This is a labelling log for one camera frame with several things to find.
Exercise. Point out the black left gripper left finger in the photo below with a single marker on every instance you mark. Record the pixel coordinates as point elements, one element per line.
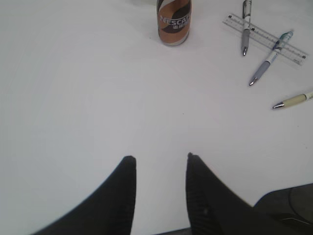
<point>107,211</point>

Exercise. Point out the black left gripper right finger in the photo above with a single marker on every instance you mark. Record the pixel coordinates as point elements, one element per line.
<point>214,209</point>

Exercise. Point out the clear plastic ruler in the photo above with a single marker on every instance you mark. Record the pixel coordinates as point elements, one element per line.
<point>267,40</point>

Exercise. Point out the blue patterned pen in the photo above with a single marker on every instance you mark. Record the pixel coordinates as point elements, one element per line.
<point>277,48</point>

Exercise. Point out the brown Nescafe coffee bottle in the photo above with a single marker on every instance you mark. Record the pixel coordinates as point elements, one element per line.
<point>173,20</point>

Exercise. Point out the cream barrel pen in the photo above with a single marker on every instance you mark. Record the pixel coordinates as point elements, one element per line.
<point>293,101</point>

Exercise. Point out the grey grip pen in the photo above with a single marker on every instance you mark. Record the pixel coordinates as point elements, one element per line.
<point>247,4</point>

